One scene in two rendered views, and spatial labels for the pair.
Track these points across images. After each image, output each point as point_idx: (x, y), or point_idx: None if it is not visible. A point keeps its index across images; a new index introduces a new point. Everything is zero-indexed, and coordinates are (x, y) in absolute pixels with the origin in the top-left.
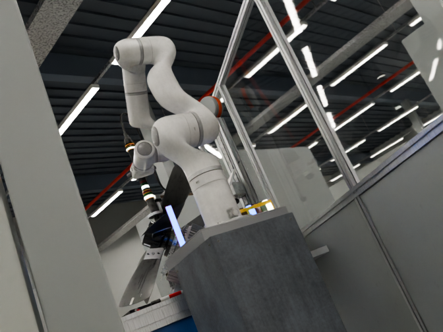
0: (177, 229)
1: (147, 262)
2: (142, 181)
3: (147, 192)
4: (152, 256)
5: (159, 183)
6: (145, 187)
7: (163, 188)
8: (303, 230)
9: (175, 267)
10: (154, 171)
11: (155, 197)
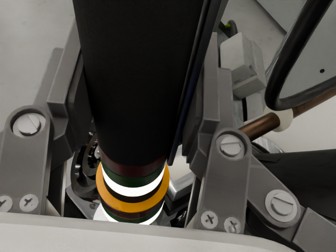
0: None
1: (68, 214)
2: (114, 166)
3: (127, 220)
4: (89, 207)
5: (271, 85)
6: (124, 194)
7: (271, 108)
8: None
9: None
10: (328, 0)
11: (170, 194)
